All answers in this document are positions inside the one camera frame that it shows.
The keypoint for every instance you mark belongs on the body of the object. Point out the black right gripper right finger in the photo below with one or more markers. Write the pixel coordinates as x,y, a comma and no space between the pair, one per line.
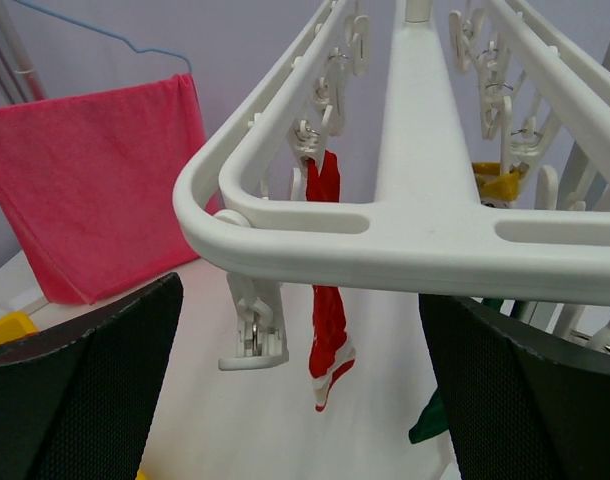
520,403

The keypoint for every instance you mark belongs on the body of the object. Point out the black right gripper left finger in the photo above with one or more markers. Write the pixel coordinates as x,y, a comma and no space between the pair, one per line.
77,400

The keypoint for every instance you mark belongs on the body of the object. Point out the dark green sock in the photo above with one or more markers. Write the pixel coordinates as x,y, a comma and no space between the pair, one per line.
430,415

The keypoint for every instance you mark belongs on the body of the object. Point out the red snowflake christmas sock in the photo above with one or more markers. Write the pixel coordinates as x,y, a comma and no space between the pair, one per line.
332,352

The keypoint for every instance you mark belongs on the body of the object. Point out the white sock clip hanger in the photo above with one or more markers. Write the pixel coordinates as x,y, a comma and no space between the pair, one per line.
426,230

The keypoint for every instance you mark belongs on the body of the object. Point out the yellow plastic bin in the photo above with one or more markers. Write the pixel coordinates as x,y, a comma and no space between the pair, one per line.
16,325

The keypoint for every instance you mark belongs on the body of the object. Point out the pink towel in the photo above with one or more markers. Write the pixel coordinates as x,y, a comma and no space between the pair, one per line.
86,185

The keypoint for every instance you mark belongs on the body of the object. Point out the metal clothes rack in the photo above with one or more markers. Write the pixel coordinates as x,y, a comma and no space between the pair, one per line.
19,80

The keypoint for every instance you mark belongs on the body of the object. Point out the blue wire hanger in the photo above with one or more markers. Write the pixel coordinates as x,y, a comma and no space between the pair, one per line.
107,33

